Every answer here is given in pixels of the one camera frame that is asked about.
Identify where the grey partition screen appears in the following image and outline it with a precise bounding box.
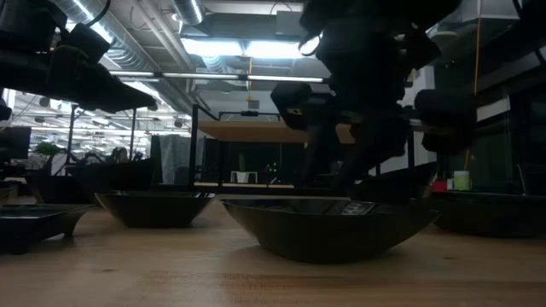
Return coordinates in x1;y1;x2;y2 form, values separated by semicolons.
148;134;193;185

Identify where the black square mini plate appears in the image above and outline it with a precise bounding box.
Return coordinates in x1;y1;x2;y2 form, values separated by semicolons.
0;203;97;256

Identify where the long LED light bar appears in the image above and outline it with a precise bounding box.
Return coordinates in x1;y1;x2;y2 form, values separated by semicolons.
109;70;325;84

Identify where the wooden shelf with black legs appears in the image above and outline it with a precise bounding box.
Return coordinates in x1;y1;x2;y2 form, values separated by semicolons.
189;103;415;191

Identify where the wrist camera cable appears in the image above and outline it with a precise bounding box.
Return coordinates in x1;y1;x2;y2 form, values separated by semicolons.
84;0;113;27
297;32;323;57

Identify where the white stool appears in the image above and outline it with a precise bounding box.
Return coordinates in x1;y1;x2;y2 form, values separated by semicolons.
229;170;259;184

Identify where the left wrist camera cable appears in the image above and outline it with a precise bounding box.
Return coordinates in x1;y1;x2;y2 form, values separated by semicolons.
84;0;113;27

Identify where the white ceiling box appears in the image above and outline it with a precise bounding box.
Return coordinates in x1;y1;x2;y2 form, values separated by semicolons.
460;0;521;20

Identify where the small green background plant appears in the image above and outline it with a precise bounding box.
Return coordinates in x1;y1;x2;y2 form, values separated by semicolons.
32;142;66;171

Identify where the yellow hanging cable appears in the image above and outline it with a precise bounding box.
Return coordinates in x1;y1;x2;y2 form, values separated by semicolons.
462;0;484;172

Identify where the black rounded mini plate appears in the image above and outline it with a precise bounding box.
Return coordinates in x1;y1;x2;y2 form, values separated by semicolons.
94;190;218;229
407;190;546;239

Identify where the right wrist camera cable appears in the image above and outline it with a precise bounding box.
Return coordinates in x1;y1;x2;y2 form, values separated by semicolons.
297;32;323;57

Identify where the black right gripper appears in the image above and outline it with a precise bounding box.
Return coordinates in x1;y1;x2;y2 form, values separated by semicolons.
270;82;478;196

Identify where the small silver ceiling duct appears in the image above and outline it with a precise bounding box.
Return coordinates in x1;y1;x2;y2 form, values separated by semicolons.
171;0;206;26

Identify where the dark computer monitor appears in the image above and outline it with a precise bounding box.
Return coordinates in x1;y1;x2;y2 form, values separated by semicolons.
0;125;32;161

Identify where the ceiling light panel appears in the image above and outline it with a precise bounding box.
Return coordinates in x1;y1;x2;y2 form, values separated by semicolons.
181;37;245;59
245;38;309;60

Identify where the grey ceiling unit box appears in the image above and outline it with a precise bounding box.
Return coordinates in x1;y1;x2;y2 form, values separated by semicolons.
275;10;305;38

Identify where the pale green cup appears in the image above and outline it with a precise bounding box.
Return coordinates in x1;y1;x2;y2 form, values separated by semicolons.
453;170;471;192

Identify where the black camera rig bar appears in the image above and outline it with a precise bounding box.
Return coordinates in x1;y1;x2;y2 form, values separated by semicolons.
218;109;282;123

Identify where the thin yellow hanging cord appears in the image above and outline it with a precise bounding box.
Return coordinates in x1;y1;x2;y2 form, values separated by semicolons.
246;57;254;102

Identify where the black wavy-cornered mini plate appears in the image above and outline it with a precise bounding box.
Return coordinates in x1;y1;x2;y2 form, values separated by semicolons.
353;161;439;202

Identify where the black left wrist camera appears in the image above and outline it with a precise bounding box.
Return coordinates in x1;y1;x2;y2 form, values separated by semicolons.
59;21;113;66

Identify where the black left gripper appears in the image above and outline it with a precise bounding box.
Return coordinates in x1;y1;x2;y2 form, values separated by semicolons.
0;44;158;115

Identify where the black leaf-shaped mini plate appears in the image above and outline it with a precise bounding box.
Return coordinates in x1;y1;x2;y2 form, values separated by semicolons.
219;194;442;264

